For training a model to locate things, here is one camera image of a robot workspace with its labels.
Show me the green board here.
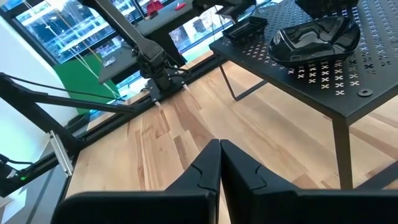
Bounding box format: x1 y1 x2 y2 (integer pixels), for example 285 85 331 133
52 54 121 114

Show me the black perforated metal stand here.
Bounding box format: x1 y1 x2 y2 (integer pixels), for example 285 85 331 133
208 0 398 191

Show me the silver metal bracket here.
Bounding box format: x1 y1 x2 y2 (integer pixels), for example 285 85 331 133
47 130 75 179

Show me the black wavy round plate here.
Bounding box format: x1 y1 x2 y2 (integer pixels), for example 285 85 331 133
268 15 362 68

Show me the black device with glowing light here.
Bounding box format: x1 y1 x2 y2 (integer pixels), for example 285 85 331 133
0 157 35 198

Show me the small black square plate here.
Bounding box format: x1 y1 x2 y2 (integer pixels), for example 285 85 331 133
221 16 269 43

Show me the black aluminium rig frame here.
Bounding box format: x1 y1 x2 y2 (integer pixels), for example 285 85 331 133
0 52 229 200

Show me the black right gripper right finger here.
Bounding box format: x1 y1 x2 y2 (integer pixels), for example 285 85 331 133
220 139 398 224

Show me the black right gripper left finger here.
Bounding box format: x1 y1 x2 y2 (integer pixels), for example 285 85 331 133
50 138 223 224

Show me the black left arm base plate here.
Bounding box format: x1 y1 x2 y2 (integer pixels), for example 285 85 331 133
145 74 192 103

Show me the large dark-framed window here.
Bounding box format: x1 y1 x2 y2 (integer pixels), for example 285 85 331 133
0 0 276 67

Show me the yellow hanging cable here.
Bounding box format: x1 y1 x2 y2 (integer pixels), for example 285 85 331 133
22 0 121 99

